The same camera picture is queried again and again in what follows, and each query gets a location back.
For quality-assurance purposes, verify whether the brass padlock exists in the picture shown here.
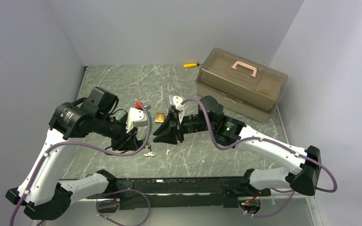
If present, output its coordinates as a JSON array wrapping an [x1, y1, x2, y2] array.
[[155, 113, 167, 123]]

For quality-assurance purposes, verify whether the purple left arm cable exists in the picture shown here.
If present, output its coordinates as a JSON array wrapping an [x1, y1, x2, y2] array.
[[9, 104, 153, 226]]

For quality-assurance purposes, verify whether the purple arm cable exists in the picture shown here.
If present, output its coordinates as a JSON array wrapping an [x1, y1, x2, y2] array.
[[181, 98, 338, 218], [9, 104, 153, 226]]

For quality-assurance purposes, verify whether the yellow screwdriver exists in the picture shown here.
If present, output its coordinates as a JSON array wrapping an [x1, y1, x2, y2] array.
[[183, 63, 200, 68]]

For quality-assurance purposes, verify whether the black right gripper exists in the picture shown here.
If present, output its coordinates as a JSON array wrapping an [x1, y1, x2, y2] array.
[[153, 110, 215, 145]]

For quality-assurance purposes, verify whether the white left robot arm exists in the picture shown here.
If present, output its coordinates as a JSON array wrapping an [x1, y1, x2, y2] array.
[[5, 87, 151, 221]]

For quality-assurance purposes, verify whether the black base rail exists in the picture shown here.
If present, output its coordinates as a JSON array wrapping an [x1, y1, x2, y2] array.
[[89, 176, 271, 210]]

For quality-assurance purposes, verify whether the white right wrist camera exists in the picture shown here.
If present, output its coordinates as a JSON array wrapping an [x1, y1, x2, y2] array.
[[167, 95, 185, 123]]

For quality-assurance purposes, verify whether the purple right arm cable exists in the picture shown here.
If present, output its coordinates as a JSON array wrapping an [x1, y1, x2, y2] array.
[[181, 98, 338, 218]]

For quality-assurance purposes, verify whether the translucent brown toolbox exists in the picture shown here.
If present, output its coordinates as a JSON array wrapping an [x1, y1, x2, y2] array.
[[196, 48, 288, 123]]

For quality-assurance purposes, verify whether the silver key bunch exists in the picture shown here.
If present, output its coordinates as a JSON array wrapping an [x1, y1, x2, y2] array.
[[143, 152, 155, 157]]

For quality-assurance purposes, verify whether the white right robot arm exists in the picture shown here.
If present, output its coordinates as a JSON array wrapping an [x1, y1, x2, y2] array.
[[153, 96, 321, 196]]

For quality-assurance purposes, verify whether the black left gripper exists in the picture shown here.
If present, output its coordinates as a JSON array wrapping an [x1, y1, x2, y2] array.
[[93, 112, 139, 151]]

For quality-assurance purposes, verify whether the green cable lock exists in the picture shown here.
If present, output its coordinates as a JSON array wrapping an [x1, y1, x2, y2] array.
[[115, 114, 128, 124]]

